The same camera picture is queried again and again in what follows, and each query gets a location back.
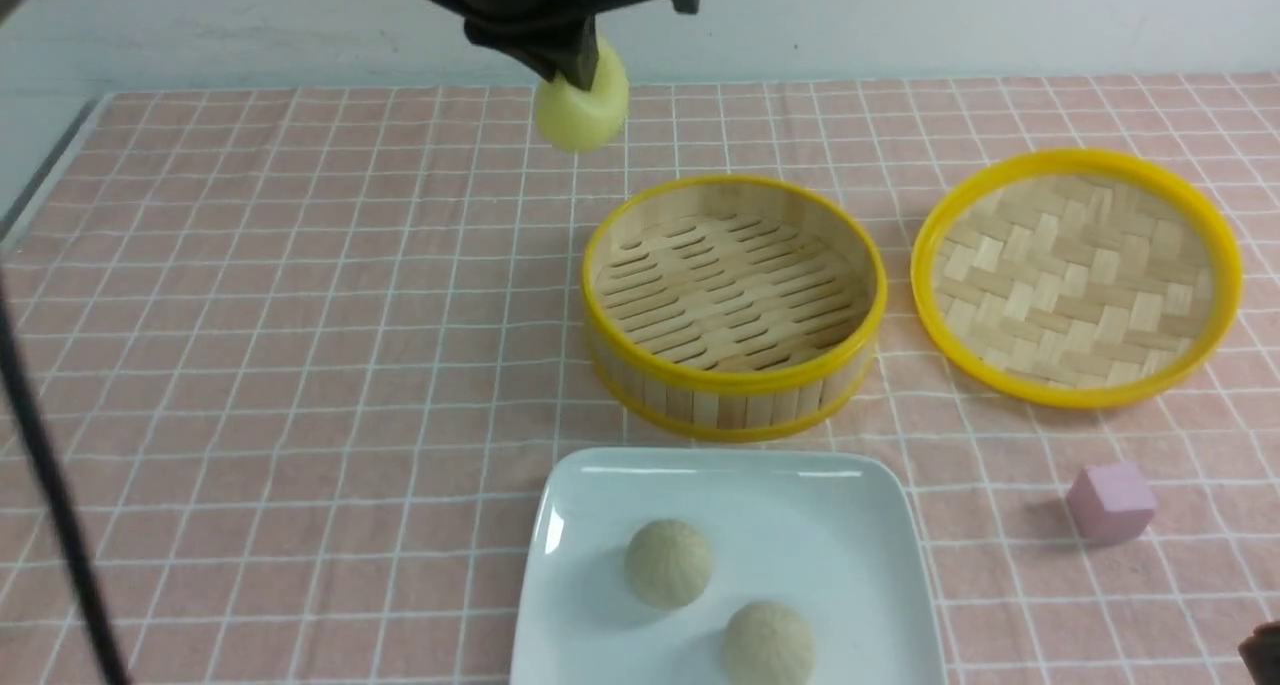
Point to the yellow-rimmed bamboo steamer basket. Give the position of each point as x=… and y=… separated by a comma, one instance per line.
x=732, y=308

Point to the beige steamed bun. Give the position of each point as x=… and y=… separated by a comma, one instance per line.
x=767, y=642
x=668, y=564

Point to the yellow steamed bun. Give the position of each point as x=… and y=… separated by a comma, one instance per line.
x=576, y=121

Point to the pink cube block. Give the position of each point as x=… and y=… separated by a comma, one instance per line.
x=1112, y=503

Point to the pink checkered tablecloth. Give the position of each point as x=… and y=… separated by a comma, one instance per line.
x=309, y=354

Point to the white square plate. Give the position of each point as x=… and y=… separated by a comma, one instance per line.
x=830, y=535

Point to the yellow-rimmed woven steamer lid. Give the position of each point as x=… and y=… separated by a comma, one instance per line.
x=1076, y=278

